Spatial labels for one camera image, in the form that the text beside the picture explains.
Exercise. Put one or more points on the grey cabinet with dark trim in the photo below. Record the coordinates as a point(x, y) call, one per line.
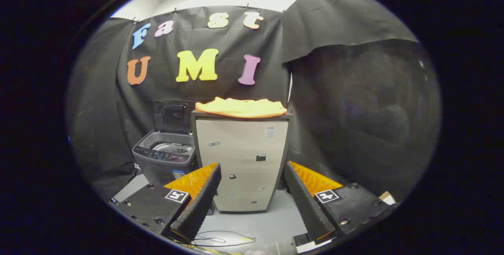
point(240, 156)

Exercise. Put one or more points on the small cardboard box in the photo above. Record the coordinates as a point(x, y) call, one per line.
point(387, 198)

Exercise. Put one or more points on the dark grey washing machine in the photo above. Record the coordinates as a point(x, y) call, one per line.
point(157, 160)

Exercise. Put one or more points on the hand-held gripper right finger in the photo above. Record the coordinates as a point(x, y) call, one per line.
point(309, 207)

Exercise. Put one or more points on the grey flat board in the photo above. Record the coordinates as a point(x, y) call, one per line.
point(132, 188)

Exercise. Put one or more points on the orange polo shirt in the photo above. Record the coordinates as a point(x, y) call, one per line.
point(240, 108)

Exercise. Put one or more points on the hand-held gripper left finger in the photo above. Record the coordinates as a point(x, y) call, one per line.
point(197, 207)

